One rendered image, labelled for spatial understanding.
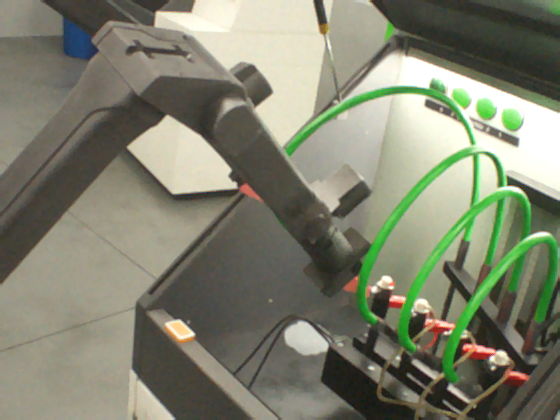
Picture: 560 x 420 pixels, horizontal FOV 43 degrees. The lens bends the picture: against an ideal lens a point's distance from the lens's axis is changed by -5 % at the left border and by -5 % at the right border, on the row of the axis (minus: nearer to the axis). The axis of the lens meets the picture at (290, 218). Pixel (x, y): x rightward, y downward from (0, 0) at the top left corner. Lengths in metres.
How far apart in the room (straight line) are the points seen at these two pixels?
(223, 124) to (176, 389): 0.76
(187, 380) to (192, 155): 2.86
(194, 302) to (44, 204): 0.82
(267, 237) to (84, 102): 0.89
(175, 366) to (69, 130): 0.76
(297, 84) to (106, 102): 3.67
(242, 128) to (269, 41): 3.41
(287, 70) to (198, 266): 2.89
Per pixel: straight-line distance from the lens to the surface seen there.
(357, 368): 1.23
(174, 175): 4.04
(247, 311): 1.49
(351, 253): 1.10
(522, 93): 1.30
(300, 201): 0.91
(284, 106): 4.22
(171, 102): 0.58
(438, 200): 1.47
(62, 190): 0.60
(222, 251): 1.37
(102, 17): 1.05
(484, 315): 1.24
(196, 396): 1.25
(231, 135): 0.64
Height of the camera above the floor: 1.67
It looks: 24 degrees down
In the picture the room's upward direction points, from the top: 10 degrees clockwise
